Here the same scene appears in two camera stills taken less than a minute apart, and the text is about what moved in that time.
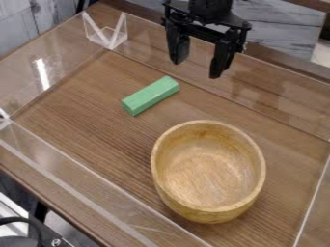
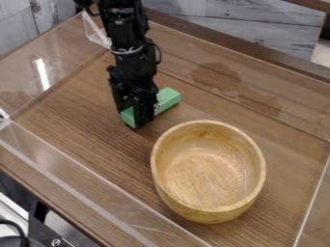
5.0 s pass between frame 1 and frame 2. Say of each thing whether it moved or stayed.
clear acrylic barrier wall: stayed
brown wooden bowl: stayed
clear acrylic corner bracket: stayed
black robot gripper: moved
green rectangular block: moved
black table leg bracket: stayed
